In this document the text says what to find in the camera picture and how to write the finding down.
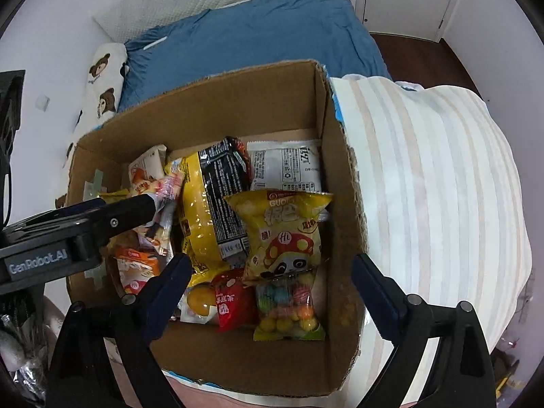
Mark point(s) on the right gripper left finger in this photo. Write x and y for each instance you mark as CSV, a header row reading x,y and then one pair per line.
x,y
141,319

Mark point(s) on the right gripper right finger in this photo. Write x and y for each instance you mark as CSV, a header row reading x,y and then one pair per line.
x,y
404,320

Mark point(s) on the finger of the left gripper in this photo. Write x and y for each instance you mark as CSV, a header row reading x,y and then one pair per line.
x,y
63,212

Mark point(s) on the orange panda snack bag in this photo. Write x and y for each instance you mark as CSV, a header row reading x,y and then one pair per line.
x,y
136,267

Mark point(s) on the clear egg yolk pastry packet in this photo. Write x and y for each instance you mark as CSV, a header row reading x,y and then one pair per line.
x,y
198,305

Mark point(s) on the dark red snack bag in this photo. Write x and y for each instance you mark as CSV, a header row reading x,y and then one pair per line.
x,y
165,193

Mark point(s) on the red small snack packet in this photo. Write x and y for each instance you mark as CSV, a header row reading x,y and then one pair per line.
x,y
235,302

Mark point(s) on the yellow panda snack bag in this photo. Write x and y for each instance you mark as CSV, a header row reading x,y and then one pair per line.
x,y
283,231

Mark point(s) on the yellow chips snack bag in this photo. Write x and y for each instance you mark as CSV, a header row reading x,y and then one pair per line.
x,y
114,197

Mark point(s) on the white chocolate stick packet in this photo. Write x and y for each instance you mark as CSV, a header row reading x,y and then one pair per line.
x,y
147,168

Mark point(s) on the striped cream blanket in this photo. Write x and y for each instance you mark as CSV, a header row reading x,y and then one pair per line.
x,y
424,181

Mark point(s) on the yellow black snack bag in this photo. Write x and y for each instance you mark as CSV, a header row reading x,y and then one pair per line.
x,y
199,237

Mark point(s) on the colourful candy balls bag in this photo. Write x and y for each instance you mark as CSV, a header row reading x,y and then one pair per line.
x,y
286,310

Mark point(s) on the bear print long pillow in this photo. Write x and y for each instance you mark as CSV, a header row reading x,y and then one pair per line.
x,y
103,91

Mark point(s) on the black snack packet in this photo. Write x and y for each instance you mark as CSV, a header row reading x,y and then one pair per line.
x,y
225,170

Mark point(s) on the cardboard box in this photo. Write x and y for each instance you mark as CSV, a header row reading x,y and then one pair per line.
x,y
283,100

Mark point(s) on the white barcode snack packet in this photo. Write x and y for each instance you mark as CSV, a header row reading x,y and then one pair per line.
x,y
286,166

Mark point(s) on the blue bed sheet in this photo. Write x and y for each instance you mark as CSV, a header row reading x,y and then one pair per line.
x,y
256,32

